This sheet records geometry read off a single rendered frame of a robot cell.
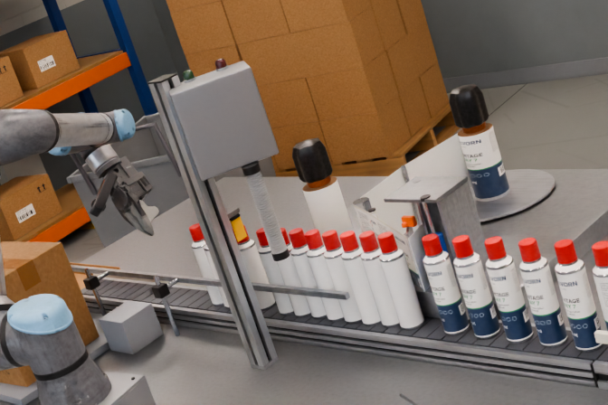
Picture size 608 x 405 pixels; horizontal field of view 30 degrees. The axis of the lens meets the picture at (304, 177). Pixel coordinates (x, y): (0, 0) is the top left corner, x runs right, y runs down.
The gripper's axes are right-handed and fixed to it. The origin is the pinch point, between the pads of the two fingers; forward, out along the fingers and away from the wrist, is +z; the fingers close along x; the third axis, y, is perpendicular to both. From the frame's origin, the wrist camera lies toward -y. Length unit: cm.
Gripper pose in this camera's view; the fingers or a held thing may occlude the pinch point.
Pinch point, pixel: (147, 232)
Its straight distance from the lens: 287.8
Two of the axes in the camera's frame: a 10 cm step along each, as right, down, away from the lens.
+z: 6.1, 7.9, -1.1
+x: -4.5, 4.6, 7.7
